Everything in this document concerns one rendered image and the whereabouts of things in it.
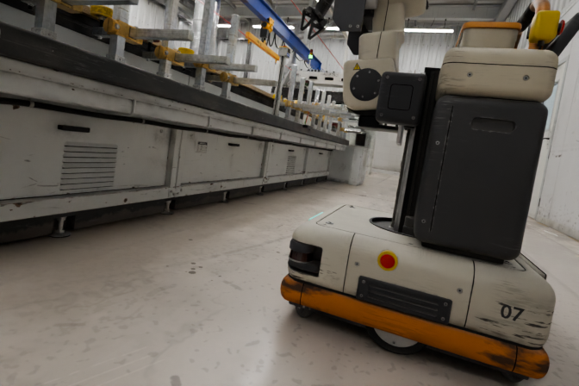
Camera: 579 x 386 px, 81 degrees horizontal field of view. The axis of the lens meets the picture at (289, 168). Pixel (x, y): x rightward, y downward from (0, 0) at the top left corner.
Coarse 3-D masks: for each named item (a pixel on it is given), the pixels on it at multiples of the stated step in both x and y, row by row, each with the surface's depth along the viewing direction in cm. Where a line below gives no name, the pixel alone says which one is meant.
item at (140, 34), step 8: (96, 32) 127; (104, 32) 126; (136, 32) 121; (144, 32) 120; (152, 32) 119; (160, 32) 117; (168, 32) 116; (176, 32) 115; (184, 32) 114; (192, 32) 115; (184, 40) 117; (192, 40) 116
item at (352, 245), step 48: (336, 240) 93; (384, 240) 92; (288, 288) 97; (336, 288) 93; (384, 288) 88; (432, 288) 84; (480, 288) 80; (528, 288) 78; (432, 336) 84; (480, 336) 81; (528, 336) 77
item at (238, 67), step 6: (186, 66) 175; (192, 66) 173; (210, 66) 169; (216, 66) 167; (222, 66) 166; (228, 66) 165; (234, 66) 164; (240, 66) 163; (246, 66) 162; (252, 66) 161
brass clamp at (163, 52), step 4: (156, 48) 140; (160, 48) 140; (164, 48) 139; (168, 48) 141; (156, 52) 140; (160, 52) 140; (164, 52) 139; (168, 52) 141; (172, 52) 144; (176, 52) 146; (156, 56) 141; (160, 56) 140; (164, 56) 140; (168, 56) 142; (172, 56) 144; (172, 60) 145; (176, 60) 146; (172, 64) 150; (176, 64) 149; (180, 64) 149
